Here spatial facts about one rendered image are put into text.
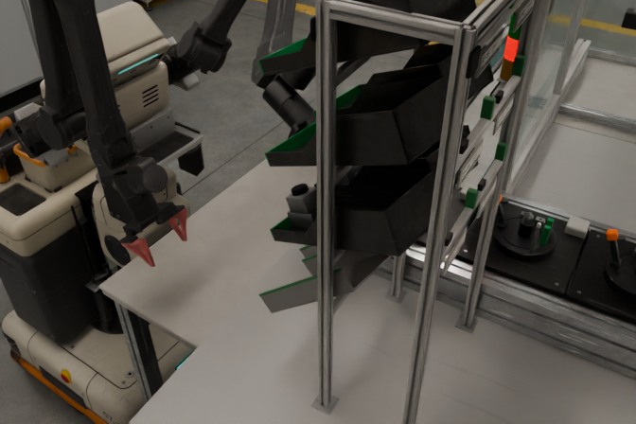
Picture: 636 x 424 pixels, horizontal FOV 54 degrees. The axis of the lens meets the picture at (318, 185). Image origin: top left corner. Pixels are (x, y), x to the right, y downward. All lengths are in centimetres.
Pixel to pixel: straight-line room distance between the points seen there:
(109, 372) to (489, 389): 125
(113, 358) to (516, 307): 131
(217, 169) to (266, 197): 163
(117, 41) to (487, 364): 106
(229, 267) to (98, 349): 80
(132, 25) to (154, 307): 65
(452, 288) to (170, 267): 67
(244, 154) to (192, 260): 193
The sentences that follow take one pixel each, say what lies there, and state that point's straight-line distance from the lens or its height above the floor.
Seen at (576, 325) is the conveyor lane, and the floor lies 94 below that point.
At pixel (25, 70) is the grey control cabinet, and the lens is 425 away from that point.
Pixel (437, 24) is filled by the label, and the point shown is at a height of 166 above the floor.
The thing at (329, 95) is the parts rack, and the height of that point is 154.
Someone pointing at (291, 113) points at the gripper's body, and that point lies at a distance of 119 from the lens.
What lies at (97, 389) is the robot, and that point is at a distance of 212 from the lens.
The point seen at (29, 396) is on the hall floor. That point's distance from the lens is 254.
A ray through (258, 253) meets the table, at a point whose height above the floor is 86.
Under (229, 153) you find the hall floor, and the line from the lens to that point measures 345.
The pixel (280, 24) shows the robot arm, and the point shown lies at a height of 142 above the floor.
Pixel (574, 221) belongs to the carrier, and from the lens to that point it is 154.
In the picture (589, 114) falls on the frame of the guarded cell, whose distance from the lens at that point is 221.
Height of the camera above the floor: 192
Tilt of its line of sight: 37 degrees down
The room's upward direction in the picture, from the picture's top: straight up
